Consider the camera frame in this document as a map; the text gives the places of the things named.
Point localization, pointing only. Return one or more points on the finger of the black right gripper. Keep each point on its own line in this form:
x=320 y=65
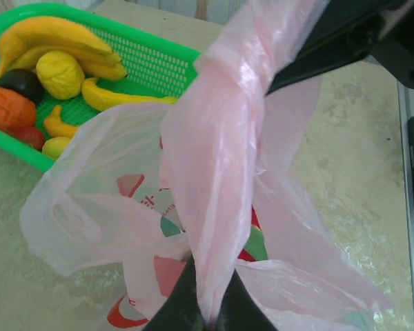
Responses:
x=331 y=58
x=348 y=17

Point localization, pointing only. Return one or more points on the single yellow fake banana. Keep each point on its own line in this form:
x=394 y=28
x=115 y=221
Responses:
x=103 y=98

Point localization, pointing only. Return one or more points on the yellow fake lemon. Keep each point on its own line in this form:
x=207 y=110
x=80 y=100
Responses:
x=60 y=76

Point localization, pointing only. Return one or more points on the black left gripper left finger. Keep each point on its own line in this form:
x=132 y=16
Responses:
x=179 y=313

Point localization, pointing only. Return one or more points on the orange fake tangerine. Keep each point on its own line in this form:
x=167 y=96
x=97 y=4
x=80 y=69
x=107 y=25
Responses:
x=8 y=108

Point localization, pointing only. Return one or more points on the green plastic basket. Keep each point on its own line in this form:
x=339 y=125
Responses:
x=148 y=58

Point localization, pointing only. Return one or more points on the pink printed plastic bag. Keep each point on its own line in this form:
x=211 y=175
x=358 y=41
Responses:
x=210 y=155

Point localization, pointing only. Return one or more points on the yellow-green fake mango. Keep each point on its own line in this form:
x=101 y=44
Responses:
x=55 y=148

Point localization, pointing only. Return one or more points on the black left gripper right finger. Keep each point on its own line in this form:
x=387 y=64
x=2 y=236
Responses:
x=241 y=310

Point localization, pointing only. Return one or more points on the yellow fake banana bunch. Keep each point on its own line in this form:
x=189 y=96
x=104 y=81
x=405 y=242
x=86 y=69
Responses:
x=55 y=31

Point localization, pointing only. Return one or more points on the small orange-yellow fake banana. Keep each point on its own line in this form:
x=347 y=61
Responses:
x=57 y=125

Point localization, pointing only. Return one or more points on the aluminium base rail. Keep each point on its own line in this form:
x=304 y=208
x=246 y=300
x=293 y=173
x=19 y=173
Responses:
x=408 y=207

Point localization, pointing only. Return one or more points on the small red fake fruit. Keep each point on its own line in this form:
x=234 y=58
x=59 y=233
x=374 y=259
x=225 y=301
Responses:
x=29 y=136

